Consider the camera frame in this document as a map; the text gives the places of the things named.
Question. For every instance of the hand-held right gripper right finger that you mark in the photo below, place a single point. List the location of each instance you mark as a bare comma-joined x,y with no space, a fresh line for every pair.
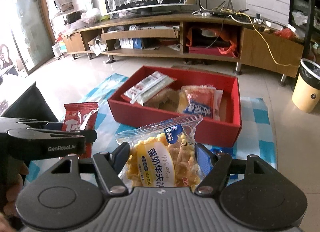
203,158

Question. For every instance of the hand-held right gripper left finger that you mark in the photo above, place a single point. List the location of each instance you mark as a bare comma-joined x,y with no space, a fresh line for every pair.
121,155

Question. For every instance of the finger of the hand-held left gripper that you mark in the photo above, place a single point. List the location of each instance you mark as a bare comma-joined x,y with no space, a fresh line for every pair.
30,123
85,135

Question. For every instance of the red cardboard box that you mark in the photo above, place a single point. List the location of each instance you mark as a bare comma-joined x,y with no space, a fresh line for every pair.
175,131

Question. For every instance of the yellow waffle packet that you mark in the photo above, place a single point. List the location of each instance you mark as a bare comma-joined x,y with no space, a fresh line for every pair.
160,161

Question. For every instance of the red and blue cake packet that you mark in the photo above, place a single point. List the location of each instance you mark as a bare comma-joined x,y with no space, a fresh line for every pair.
202,101

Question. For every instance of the clear rice cracker packet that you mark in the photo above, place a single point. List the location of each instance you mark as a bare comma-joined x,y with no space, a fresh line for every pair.
162,99

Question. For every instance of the long white red snack packet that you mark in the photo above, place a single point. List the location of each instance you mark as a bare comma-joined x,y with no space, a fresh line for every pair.
147,84

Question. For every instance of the person's left hand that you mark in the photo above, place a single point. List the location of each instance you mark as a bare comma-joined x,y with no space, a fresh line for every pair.
15,184

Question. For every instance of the black panel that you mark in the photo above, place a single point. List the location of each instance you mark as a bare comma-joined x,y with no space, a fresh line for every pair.
30,104

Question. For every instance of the blue white checked tablecloth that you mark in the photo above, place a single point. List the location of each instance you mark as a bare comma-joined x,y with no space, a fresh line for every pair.
252,111

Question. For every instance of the white wheeled cart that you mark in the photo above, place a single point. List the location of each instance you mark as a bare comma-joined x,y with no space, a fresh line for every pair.
58,48

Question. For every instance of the white plastic bag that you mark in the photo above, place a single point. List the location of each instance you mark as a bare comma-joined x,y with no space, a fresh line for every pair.
97,45

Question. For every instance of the blue and white box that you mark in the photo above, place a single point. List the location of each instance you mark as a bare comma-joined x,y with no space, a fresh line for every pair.
133,43

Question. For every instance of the flat red box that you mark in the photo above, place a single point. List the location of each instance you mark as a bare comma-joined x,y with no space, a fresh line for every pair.
207,51

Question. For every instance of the orange plastic bag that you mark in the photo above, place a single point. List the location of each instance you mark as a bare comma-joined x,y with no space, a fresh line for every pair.
225,44

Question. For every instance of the beige trash bin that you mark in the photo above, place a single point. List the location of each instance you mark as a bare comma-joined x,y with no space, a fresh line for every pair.
306,89

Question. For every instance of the wooden TV stand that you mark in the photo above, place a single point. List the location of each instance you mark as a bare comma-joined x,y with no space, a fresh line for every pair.
262,46

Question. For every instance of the white printed paper bag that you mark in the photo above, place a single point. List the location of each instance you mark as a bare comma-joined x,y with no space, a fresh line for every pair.
62,0

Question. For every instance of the white power strip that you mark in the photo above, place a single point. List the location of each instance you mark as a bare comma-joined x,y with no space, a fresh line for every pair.
262,23

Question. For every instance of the black router with antennas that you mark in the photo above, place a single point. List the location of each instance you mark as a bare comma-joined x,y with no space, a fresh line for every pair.
222,11

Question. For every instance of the red plastic bag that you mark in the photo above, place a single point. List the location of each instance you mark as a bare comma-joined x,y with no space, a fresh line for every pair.
285,33

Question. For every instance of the black metal rack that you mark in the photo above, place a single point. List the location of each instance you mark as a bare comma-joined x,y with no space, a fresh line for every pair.
305,9

